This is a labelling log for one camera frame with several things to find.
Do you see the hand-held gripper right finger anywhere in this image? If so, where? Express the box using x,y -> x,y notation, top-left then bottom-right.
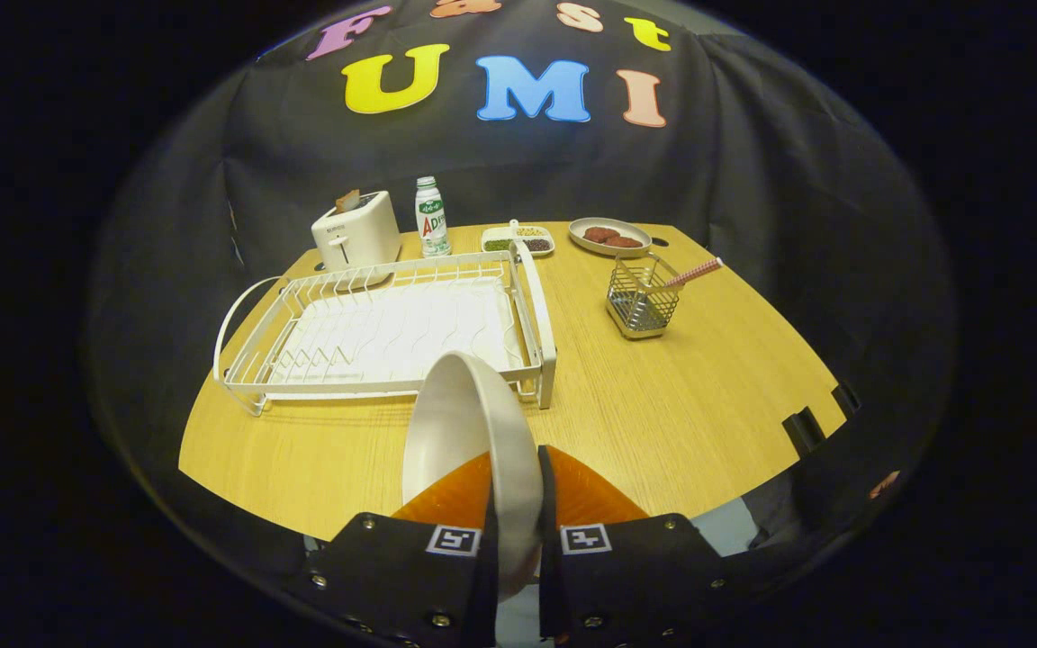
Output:
537,445 -> 740,648

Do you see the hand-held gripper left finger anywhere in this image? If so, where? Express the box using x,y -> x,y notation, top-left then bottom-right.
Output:
287,452 -> 500,648

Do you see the white round plate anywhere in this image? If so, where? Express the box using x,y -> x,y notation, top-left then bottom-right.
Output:
401,351 -> 545,599

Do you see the white wire dish rack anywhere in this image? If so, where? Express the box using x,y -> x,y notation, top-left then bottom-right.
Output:
212,241 -> 558,417

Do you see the metal wire basket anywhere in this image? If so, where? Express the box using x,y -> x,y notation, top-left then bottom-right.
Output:
606,253 -> 683,340

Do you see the pink striped handle spoon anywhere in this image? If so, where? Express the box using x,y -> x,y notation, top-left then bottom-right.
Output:
658,257 -> 725,291

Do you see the beige round meat dish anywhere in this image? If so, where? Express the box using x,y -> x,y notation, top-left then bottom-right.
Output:
568,217 -> 654,259

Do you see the white divided bean dish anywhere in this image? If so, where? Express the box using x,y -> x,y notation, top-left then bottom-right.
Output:
481,225 -> 556,257

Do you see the white toaster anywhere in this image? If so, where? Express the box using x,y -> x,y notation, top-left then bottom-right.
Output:
311,190 -> 402,289

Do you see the white bottle green label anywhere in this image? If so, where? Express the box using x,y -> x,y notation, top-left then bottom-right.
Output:
415,175 -> 452,258

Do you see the black backdrop cloth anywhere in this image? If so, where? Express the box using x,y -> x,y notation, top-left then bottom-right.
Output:
86,0 -> 960,577

